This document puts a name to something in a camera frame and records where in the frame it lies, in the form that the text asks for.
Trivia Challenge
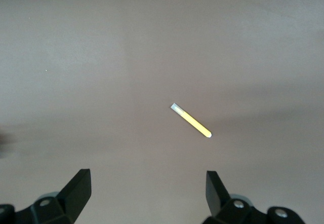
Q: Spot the yellow marker pen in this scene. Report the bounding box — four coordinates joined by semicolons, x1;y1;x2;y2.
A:
170;102;213;139

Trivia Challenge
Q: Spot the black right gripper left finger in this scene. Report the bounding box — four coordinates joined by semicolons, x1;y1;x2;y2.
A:
0;168;92;224

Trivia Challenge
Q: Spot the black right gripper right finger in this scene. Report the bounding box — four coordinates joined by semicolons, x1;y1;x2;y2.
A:
202;170;308;224

